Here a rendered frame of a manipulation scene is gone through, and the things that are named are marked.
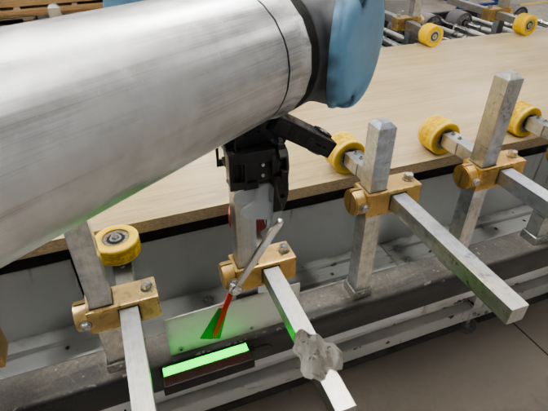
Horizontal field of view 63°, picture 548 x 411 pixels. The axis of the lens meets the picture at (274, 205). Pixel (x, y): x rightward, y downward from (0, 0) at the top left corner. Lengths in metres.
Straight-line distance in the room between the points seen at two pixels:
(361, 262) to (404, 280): 0.16
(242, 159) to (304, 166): 0.47
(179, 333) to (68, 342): 0.31
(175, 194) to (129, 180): 0.75
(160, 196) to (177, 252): 0.15
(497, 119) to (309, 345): 0.53
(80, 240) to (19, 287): 0.37
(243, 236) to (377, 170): 0.26
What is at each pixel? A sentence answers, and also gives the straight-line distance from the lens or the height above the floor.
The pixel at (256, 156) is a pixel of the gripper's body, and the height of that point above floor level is 1.14.
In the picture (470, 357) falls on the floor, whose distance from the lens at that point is 1.89.
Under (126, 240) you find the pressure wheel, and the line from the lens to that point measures 0.84.
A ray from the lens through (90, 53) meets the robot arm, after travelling 0.20.
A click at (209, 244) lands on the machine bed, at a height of 0.76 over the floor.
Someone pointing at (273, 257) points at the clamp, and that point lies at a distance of 0.82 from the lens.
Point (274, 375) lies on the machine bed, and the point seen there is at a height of 0.16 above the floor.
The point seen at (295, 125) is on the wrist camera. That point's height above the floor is 1.17.
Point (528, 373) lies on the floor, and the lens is 1.93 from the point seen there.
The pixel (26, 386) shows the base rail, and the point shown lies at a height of 0.70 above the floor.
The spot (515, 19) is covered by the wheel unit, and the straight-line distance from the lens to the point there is 2.29.
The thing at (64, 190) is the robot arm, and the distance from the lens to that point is 0.18.
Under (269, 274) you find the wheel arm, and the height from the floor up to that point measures 0.86.
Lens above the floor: 1.42
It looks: 36 degrees down
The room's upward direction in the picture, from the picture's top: straight up
